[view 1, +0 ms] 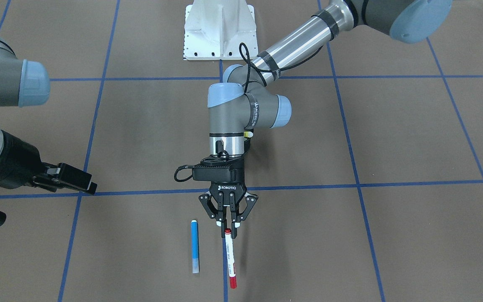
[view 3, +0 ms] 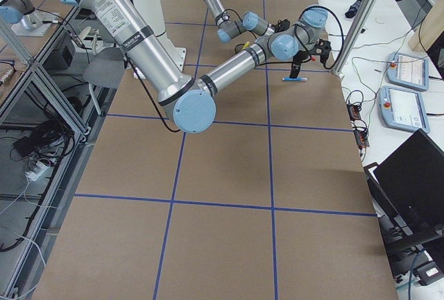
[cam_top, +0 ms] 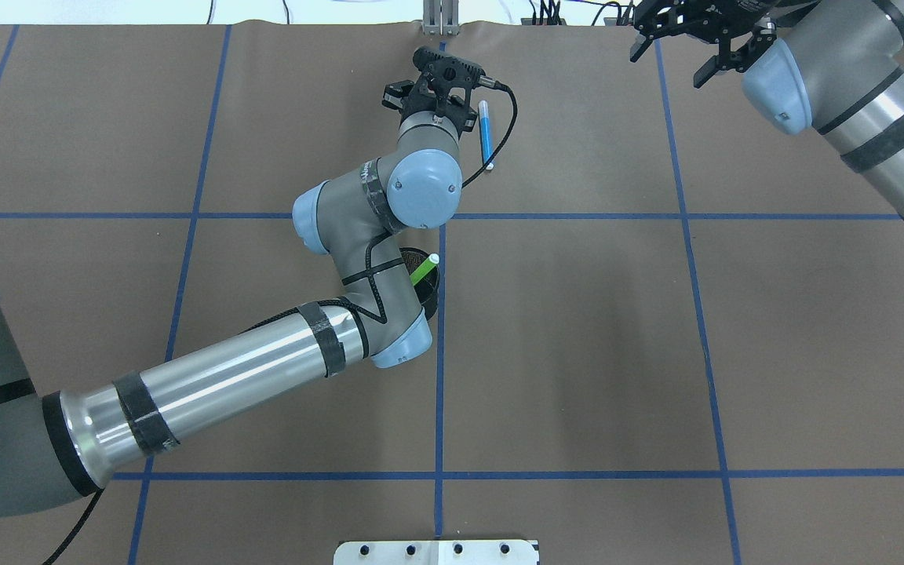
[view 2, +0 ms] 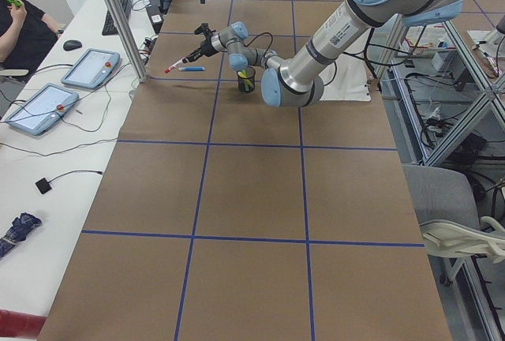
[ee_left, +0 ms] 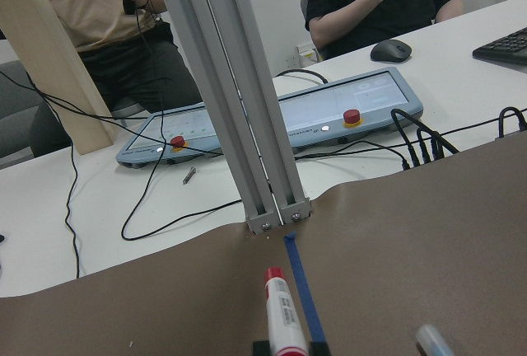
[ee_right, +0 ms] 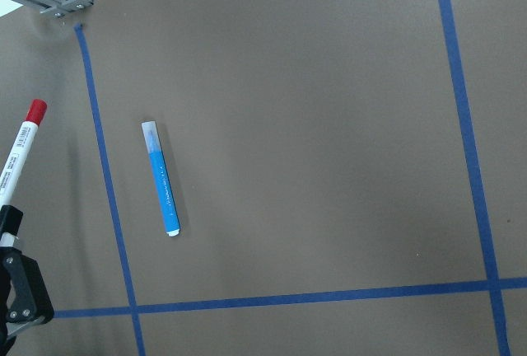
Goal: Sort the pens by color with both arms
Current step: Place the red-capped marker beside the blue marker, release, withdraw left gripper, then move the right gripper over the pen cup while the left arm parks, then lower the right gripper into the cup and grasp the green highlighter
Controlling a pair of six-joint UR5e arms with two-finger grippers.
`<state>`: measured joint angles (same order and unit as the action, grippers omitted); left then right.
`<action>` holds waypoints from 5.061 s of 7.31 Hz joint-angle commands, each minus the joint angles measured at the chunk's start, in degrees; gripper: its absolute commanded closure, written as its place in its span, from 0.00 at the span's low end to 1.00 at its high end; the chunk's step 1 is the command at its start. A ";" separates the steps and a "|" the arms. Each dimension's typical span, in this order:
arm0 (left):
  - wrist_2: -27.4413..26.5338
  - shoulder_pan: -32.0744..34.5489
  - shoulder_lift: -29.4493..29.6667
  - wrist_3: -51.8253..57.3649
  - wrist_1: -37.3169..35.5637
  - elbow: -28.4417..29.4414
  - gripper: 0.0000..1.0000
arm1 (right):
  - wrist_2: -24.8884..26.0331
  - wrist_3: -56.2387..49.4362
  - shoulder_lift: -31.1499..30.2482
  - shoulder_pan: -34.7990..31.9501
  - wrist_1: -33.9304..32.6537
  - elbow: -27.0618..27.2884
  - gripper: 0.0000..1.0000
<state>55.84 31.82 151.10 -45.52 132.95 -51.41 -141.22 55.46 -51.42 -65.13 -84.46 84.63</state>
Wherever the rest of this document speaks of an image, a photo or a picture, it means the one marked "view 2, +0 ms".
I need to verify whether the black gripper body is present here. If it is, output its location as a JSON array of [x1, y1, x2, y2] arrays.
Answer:
[[198, 39, 216, 57]]

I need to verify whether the blue marker pen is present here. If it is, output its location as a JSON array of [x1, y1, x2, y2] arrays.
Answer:
[[178, 66, 206, 72]]

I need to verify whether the red marker pen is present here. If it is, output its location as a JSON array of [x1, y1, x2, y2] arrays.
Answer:
[[164, 58, 187, 73]]

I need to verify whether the green marker pen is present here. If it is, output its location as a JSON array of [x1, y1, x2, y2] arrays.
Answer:
[[238, 69, 254, 92]]

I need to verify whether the black mesh pen cup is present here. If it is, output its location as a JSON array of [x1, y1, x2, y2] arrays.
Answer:
[[237, 66, 256, 93]]

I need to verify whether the yellow marker pen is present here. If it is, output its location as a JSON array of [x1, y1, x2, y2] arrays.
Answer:
[[241, 70, 255, 92]]

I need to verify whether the black keyboard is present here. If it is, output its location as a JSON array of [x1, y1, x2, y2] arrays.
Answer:
[[101, 0, 133, 36]]

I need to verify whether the far teach pendant tablet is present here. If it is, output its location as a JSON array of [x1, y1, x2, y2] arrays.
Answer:
[[61, 48, 121, 89]]

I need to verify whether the teach pendant tablet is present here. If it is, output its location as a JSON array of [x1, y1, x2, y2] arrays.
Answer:
[[5, 84, 80, 136], [61, 48, 121, 89]]

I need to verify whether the black computer mouse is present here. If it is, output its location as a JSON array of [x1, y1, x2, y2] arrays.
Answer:
[[62, 39, 83, 51]]

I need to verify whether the brown paper table cover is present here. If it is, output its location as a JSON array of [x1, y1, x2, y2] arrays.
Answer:
[[40, 0, 451, 340]]

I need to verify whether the seated person in black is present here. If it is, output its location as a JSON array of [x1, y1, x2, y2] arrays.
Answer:
[[1, 0, 62, 75]]

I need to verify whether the near teach pendant tablet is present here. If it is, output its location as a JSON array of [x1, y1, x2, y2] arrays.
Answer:
[[5, 84, 80, 136]]

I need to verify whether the small black square device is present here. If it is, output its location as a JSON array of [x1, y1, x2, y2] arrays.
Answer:
[[35, 178, 52, 194]]

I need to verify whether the folded blue umbrella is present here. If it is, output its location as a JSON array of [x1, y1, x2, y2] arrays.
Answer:
[[1, 212, 43, 258]]

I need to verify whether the grey office chair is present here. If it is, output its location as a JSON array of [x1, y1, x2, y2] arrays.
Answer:
[[402, 164, 504, 287]]

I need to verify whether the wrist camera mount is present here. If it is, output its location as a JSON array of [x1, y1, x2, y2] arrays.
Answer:
[[194, 23, 215, 39]]

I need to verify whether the aluminium frame post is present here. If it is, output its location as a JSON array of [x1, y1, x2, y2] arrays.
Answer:
[[104, 0, 148, 83]]

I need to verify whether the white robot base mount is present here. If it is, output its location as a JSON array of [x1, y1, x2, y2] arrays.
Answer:
[[315, 13, 407, 102]]

